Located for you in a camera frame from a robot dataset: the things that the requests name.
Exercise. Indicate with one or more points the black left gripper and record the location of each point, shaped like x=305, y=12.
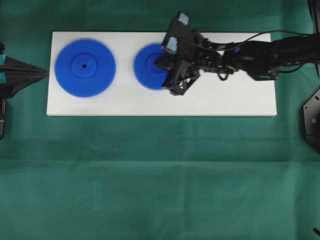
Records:
x=7, y=65

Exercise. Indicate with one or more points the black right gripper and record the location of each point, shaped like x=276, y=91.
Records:
x=186, y=52

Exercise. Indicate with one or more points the small blue gear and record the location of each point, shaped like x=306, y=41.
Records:
x=146, y=71

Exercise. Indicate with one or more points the large blue gear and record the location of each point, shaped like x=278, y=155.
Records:
x=85, y=68

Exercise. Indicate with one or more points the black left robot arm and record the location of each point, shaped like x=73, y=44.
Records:
x=15, y=75

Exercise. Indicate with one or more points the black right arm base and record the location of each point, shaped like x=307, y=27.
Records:
x=311, y=115

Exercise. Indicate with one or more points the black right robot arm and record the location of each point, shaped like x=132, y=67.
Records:
x=263, y=60

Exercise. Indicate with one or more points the white rectangular board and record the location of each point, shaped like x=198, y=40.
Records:
x=239, y=95

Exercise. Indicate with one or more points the green table cloth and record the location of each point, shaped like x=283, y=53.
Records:
x=155, y=178

